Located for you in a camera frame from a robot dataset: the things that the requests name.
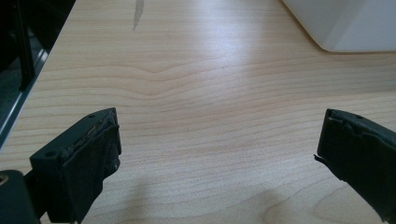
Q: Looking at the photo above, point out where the black metal stand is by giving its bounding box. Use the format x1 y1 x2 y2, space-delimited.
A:
0 0 78 91

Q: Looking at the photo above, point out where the metal floor rail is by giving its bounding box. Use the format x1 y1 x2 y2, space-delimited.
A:
0 48 51 151

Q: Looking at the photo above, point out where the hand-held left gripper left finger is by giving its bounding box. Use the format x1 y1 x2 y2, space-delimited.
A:
29 106 122 224

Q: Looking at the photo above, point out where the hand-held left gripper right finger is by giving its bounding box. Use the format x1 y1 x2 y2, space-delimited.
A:
313 107 396 224

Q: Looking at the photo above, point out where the white plastic storage box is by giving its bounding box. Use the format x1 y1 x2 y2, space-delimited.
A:
281 0 396 53

